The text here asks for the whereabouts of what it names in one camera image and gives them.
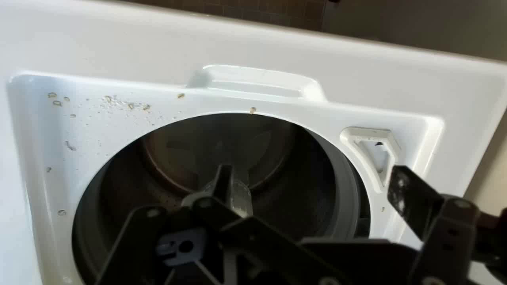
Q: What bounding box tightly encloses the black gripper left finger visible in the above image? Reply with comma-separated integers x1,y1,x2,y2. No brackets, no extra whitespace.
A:
93,163,347,285

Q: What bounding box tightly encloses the dark grey washer drum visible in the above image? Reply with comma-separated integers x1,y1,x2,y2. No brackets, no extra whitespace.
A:
70,111,371,285

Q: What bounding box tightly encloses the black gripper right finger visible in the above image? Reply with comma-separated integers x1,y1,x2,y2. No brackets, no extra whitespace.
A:
386,165,507,285

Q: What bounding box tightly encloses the white top-load washing machine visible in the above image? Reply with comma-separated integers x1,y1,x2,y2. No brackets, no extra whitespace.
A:
0,0,507,285

